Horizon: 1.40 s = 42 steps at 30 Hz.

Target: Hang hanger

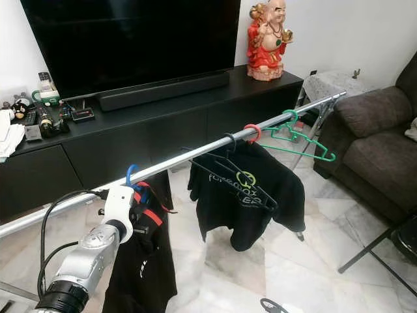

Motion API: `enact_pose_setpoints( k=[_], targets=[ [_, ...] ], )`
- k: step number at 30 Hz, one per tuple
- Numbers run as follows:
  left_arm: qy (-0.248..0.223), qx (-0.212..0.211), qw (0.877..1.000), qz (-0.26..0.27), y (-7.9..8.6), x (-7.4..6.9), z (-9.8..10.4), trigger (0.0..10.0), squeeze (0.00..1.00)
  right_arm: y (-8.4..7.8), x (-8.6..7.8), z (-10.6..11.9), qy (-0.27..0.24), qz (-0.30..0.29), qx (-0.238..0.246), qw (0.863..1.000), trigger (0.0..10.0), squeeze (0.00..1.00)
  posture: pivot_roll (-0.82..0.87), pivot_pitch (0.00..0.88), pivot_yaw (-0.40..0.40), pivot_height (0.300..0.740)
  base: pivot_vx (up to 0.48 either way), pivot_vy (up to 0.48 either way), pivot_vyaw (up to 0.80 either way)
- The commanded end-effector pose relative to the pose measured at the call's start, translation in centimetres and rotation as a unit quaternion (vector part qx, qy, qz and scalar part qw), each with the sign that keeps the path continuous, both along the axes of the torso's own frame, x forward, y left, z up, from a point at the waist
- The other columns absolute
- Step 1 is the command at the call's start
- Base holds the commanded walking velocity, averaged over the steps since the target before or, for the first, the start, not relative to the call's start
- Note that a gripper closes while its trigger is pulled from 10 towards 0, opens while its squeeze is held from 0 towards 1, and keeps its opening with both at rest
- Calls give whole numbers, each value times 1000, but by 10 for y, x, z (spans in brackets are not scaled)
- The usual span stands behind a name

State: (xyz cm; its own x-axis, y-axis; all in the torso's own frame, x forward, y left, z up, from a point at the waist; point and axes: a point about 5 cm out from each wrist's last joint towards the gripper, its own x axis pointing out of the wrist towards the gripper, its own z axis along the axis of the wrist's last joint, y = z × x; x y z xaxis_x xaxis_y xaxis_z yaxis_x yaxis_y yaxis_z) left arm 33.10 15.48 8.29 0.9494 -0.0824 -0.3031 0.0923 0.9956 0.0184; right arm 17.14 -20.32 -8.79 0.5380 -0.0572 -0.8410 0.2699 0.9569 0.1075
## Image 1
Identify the side table with lace cloth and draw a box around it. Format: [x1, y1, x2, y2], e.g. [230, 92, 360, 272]
[302, 68, 372, 105]

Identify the black shirt with red collar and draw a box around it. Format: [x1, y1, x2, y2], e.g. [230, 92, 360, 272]
[104, 171, 178, 313]

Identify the green mug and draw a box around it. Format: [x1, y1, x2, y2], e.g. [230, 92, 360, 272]
[31, 89, 61, 105]

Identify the blue plastic hanger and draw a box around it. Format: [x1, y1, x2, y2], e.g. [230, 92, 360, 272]
[125, 164, 143, 196]

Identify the green plastic hanger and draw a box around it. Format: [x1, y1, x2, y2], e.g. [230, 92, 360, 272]
[261, 109, 338, 162]

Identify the black TV console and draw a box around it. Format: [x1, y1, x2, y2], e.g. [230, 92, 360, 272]
[0, 64, 304, 222]

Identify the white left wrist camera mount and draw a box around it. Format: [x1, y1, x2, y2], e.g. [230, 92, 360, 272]
[103, 185, 136, 229]

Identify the large black television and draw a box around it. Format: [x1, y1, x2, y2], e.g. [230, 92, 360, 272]
[20, 0, 242, 98]

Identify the red plastic hanger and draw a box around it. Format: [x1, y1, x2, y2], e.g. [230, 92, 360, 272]
[243, 123, 263, 143]

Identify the small black red box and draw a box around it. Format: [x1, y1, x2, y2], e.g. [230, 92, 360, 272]
[72, 108, 96, 123]

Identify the black soundbar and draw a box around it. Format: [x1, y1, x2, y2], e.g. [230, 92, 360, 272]
[96, 72, 230, 112]

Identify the red gold Buddha statue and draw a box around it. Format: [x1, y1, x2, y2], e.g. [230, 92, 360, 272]
[246, 0, 294, 82]

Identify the dark brown sofa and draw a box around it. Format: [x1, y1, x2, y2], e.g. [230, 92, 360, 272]
[313, 51, 417, 226]

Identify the black tape dispenser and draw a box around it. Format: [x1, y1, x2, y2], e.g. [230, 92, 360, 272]
[39, 104, 69, 136]

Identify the black plastic hanger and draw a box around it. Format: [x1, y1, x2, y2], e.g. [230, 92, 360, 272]
[179, 132, 280, 213]

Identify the silver metal clothes rack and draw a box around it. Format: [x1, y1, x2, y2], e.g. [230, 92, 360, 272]
[0, 91, 348, 307]

